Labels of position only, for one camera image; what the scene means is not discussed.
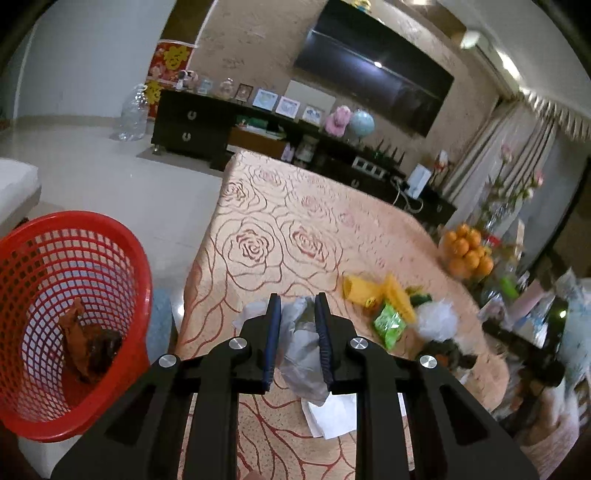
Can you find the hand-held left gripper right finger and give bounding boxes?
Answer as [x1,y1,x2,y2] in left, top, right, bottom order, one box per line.
[314,292,539,480]

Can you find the red plastic basket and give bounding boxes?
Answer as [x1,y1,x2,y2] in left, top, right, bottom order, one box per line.
[0,211,154,444]

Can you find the brown crumpled paper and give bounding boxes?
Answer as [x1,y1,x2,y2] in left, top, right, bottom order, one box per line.
[59,298,124,385]

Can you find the black flat television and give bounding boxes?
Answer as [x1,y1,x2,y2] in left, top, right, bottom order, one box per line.
[293,0,455,138]

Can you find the rose printed tablecloth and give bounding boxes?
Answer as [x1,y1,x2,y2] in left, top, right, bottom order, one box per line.
[175,150,511,480]

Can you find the pile of oranges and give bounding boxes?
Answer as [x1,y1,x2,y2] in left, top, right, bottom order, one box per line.
[438,223,496,281]

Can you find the dark crumpled wrapper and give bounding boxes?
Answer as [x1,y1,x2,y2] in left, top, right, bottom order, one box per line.
[426,339,479,371]

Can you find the pink plush toy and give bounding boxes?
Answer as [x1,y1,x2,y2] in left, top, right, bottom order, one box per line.
[324,106,352,136]

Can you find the dark television cabinet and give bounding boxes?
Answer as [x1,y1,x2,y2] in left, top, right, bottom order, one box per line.
[151,89,458,228]

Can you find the white board panel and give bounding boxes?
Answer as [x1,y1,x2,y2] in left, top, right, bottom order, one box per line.
[286,79,337,112]

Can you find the red festive wall poster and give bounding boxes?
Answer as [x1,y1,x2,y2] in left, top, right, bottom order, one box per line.
[145,39,198,121]

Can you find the white plastic bag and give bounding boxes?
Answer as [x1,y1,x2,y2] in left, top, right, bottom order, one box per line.
[417,298,459,341]

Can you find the dark green wrapper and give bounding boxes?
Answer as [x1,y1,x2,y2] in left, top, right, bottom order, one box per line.
[405,286,434,306]

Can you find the large clear water bottle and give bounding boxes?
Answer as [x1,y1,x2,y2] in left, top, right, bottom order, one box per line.
[117,84,151,142]

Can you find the white upright device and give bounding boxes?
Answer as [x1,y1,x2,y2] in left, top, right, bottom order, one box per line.
[408,164,433,197]

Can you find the light blue globe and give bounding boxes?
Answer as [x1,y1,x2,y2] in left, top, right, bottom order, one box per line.
[348,110,376,139]

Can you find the white sofa cushion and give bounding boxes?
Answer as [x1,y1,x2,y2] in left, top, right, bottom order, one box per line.
[0,158,42,232]

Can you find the black antenna router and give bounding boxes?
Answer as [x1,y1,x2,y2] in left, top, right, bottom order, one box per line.
[365,141,407,172]

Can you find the white air conditioner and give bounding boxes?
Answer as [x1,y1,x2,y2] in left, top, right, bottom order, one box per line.
[461,28,525,93]

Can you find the translucent plastic bag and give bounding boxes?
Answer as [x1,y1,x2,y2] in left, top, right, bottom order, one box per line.
[233,295,333,407]

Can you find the brown wooden box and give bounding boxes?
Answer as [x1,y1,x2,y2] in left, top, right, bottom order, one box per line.
[228,127,287,160]

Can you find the yellow mesh wrapper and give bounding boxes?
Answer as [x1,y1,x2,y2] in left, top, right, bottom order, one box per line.
[384,273,417,323]

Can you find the white power strip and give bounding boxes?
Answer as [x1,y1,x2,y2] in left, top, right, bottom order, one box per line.
[353,157,387,179]

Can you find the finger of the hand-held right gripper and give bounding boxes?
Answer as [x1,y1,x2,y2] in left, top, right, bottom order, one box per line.
[482,320,550,354]

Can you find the pink artificial flowers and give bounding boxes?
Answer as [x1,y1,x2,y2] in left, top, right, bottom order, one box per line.
[480,143,546,232]

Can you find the striped curtain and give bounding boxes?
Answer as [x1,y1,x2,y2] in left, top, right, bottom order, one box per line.
[443,88,591,227]

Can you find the white tissue paper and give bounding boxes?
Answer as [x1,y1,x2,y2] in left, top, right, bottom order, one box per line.
[300,396,359,439]

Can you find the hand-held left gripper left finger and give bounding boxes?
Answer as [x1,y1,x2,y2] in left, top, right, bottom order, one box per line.
[51,293,282,480]

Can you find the green snack packet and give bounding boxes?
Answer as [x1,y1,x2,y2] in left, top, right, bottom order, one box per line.
[373,302,408,349]

